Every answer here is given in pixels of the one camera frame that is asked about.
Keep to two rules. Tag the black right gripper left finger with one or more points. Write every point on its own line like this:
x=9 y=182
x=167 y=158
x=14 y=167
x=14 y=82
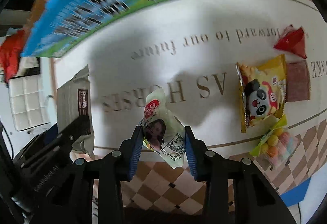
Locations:
x=117 y=166

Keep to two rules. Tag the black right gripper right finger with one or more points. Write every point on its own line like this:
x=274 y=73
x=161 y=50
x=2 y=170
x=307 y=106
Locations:
x=206 y=165

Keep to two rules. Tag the clear packet with girl picture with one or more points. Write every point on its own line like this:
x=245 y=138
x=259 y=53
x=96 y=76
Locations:
x=162 y=132

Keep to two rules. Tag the silver grey snack packet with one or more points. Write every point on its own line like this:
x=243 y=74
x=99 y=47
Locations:
x=73 y=101

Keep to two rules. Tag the yellow panda snack bag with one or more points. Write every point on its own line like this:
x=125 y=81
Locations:
x=262 y=91

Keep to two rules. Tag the brown rectangular snack bar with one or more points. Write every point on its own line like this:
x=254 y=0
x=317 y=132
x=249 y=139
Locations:
x=298 y=82

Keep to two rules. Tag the small red candy packet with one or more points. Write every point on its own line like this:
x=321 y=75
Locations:
x=292 y=40

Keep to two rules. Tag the white tufted sofa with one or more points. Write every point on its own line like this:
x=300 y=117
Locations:
x=26 y=95

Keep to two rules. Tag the colourful candy balls packet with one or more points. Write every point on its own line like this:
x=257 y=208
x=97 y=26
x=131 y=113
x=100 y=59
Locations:
x=277 y=145

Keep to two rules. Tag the red bag on floor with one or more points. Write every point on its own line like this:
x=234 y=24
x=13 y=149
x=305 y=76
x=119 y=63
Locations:
x=10 y=53

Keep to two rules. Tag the checkered white table mat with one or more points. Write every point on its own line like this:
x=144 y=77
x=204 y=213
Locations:
x=190 y=49

